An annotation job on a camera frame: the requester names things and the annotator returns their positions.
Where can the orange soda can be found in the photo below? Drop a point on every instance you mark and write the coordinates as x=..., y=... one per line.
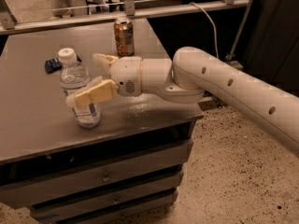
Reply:
x=124, y=36

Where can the grey metal frame rail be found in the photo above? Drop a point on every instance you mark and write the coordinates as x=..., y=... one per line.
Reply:
x=27, y=16

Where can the bottom grey drawer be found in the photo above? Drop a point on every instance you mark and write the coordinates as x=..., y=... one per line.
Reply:
x=126, y=210

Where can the grey drawer cabinet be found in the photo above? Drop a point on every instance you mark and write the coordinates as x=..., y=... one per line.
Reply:
x=39, y=136

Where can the grey drawer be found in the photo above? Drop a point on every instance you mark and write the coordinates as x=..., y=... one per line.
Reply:
x=106, y=196
x=126, y=210
x=152, y=160

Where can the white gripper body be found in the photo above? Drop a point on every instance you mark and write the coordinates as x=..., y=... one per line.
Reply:
x=126, y=75

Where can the top grey drawer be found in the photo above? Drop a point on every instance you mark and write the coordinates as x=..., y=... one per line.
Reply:
x=152, y=160

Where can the person's white shoe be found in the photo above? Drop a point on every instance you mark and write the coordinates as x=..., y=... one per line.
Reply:
x=102, y=5

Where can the clear plastic water bottle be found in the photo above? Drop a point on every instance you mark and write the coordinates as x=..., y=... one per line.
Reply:
x=74, y=76

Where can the dark blue snack bar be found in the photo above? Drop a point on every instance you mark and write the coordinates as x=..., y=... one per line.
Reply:
x=52, y=64

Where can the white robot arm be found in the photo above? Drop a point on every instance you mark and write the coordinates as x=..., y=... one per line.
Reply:
x=185, y=78

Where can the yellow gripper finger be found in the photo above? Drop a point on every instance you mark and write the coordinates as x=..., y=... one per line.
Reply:
x=104, y=61
x=96, y=91

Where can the middle grey drawer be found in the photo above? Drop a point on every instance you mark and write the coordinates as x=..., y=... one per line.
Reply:
x=106, y=196

